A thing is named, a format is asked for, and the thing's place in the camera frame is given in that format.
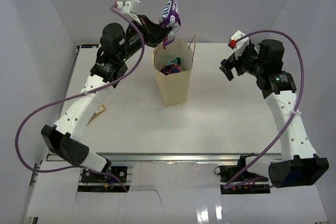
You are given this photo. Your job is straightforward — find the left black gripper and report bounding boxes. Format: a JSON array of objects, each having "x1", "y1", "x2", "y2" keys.
[{"x1": 119, "y1": 15, "x2": 172, "y2": 62}]

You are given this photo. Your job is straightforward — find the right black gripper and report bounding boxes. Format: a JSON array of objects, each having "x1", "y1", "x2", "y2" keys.
[{"x1": 220, "y1": 44, "x2": 266, "y2": 81}]

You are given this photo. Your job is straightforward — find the purple pink gummy bag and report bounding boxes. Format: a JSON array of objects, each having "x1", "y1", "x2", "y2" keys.
[{"x1": 159, "y1": 0, "x2": 181, "y2": 49}]

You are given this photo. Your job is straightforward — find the beige paper bag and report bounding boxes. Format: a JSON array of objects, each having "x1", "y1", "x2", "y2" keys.
[{"x1": 153, "y1": 38, "x2": 196, "y2": 107}]

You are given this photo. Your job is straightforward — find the dark blue snack bag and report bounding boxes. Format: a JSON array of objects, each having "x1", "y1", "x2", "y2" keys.
[{"x1": 159, "y1": 63, "x2": 184, "y2": 76}]

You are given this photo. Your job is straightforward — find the yellow snack pack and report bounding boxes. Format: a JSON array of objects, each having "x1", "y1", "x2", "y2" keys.
[{"x1": 91, "y1": 104, "x2": 106, "y2": 120}]

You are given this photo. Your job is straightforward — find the teal candy bag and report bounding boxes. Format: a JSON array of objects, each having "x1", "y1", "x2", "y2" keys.
[{"x1": 168, "y1": 57, "x2": 181, "y2": 65}]

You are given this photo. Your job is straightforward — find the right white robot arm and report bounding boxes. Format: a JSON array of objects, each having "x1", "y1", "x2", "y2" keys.
[{"x1": 220, "y1": 38, "x2": 329, "y2": 189}]

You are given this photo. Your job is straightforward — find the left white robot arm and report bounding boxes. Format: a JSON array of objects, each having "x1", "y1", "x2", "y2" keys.
[{"x1": 41, "y1": 15, "x2": 172, "y2": 182}]

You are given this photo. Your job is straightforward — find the left blue table label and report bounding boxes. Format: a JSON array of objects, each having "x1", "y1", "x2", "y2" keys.
[{"x1": 80, "y1": 44, "x2": 99, "y2": 48}]

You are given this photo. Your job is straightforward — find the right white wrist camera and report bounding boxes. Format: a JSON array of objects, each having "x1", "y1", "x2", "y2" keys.
[{"x1": 228, "y1": 30, "x2": 250, "y2": 60}]

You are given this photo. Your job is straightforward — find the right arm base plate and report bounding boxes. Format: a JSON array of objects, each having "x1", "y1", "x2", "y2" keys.
[{"x1": 214, "y1": 165, "x2": 269, "y2": 183}]

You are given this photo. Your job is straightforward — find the aluminium frame rail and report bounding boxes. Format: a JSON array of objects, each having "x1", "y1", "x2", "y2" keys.
[{"x1": 46, "y1": 153, "x2": 281, "y2": 163}]

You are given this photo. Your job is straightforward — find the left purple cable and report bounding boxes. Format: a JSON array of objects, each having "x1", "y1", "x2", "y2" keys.
[{"x1": 15, "y1": 3, "x2": 145, "y2": 193}]

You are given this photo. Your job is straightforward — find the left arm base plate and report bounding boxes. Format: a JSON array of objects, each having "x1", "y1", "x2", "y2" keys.
[{"x1": 80, "y1": 165, "x2": 128, "y2": 184}]

